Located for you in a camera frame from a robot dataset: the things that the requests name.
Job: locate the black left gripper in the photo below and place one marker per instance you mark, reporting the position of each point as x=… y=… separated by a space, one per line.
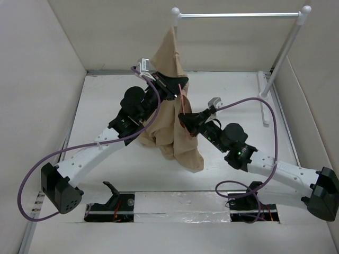
x=168 y=85

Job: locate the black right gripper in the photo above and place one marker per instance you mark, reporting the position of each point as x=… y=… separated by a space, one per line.
x=193 y=121

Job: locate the pink wire hanger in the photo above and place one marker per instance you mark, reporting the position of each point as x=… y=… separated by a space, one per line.
x=183 y=109

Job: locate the beige t shirt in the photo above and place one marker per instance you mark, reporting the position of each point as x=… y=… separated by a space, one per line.
x=166 y=132

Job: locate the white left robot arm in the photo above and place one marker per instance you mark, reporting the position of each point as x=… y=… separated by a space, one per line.
x=59 y=182

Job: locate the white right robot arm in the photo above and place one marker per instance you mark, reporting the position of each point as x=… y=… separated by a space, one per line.
x=319 y=189

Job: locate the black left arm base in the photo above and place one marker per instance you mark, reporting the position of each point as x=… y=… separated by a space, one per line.
x=118 y=209

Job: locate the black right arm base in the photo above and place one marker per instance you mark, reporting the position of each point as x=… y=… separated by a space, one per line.
x=245 y=209

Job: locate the white clothes rack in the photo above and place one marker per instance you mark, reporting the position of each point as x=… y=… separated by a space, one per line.
x=257 y=42

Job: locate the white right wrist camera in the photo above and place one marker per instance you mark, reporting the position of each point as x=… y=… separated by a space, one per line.
x=215 y=102

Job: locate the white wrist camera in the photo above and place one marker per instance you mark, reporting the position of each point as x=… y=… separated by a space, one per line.
x=215 y=102
x=143 y=65

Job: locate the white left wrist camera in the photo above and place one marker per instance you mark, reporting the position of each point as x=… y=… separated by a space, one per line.
x=143 y=65

